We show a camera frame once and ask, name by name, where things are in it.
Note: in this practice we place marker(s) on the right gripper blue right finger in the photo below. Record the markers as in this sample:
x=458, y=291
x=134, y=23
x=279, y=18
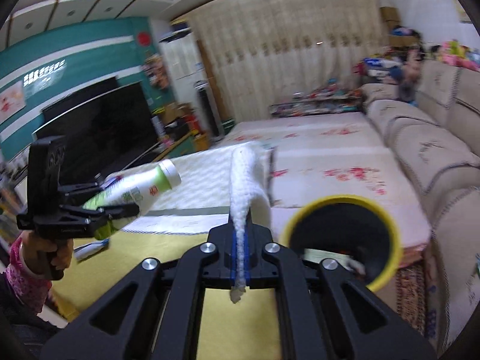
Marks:
x=252, y=256

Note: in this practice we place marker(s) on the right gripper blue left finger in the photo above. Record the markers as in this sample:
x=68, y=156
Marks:
x=230, y=254

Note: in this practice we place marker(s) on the long white foam net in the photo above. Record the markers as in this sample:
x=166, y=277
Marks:
x=248, y=198

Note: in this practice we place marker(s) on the green white drink bottle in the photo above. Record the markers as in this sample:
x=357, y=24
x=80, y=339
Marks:
x=143, y=189

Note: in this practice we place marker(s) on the white barcode carton box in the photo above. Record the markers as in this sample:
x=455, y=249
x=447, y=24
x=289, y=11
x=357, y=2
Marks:
x=345, y=260

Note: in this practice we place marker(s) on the yellow black trash bin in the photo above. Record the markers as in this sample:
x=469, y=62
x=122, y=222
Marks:
x=351, y=225

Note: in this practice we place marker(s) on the person left hand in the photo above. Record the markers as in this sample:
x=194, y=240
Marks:
x=48, y=259

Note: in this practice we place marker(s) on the yellow patterned table cloth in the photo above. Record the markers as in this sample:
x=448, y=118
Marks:
x=162, y=292

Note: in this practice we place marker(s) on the large black television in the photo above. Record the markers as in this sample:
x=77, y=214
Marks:
x=104, y=134

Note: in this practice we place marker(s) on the floral floor mattress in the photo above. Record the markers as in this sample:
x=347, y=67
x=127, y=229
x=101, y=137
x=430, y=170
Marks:
x=324, y=155

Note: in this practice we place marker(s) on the black tower fan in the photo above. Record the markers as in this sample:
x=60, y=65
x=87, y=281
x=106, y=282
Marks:
x=209, y=109

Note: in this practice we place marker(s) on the low shelf with toys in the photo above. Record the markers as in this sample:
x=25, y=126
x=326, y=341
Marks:
x=331, y=99

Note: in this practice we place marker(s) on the patterned red rug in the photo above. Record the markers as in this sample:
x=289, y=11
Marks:
x=410, y=295

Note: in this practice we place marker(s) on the cream curtain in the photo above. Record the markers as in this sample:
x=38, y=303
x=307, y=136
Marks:
x=263, y=51

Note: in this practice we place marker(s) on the pile of plush toys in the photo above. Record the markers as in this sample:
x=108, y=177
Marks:
x=396, y=74

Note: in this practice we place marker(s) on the beige sofa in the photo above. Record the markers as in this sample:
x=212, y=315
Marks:
x=436, y=143

